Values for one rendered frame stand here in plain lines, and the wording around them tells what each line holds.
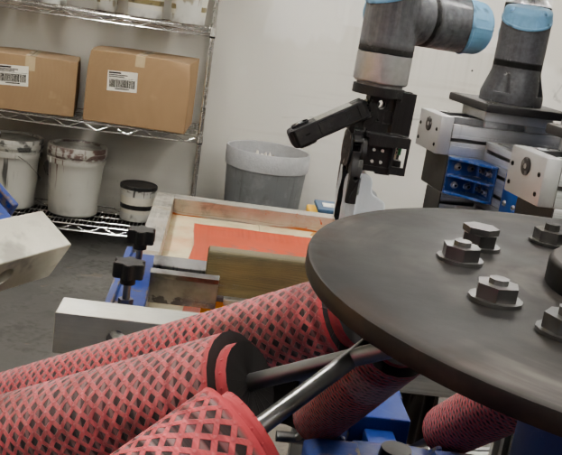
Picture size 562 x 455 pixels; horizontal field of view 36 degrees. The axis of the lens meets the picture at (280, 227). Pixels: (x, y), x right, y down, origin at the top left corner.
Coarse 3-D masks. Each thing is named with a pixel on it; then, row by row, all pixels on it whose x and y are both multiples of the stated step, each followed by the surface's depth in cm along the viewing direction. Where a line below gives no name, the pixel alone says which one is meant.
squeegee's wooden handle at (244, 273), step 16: (208, 256) 121; (224, 256) 121; (240, 256) 121; (256, 256) 122; (272, 256) 122; (288, 256) 123; (208, 272) 121; (224, 272) 122; (240, 272) 122; (256, 272) 122; (272, 272) 122; (288, 272) 122; (304, 272) 122; (224, 288) 122; (240, 288) 122; (256, 288) 123; (272, 288) 123
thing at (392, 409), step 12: (396, 396) 87; (384, 408) 84; (396, 408) 84; (360, 420) 82; (372, 420) 82; (384, 420) 82; (396, 420) 82; (408, 420) 82; (348, 432) 82; (360, 432) 82; (396, 432) 83; (408, 432) 83
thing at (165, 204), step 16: (160, 192) 180; (160, 208) 168; (176, 208) 178; (192, 208) 178; (208, 208) 179; (224, 208) 179; (240, 208) 179; (256, 208) 180; (272, 208) 182; (160, 224) 156; (256, 224) 180; (272, 224) 180; (288, 224) 181; (304, 224) 181; (320, 224) 181; (160, 240) 146
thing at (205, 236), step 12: (204, 228) 171; (216, 228) 172; (228, 228) 174; (240, 228) 175; (204, 240) 163; (216, 240) 164; (228, 240) 166; (240, 240) 167; (252, 240) 168; (264, 240) 169; (276, 240) 171; (288, 240) 172; (192, 252) 155; (204, 252) 156
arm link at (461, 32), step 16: (448, 0) 116; (464, 0) 118; (448, 16) 115; (464, 16) 116; (480, 16) 117; (432, 32) 115; (448, 32) 116; (464, 32) 117; (480, 32) 118; (432, 48) 119; (448, 48) 119; (464, 48) 119; (480, 48) 120
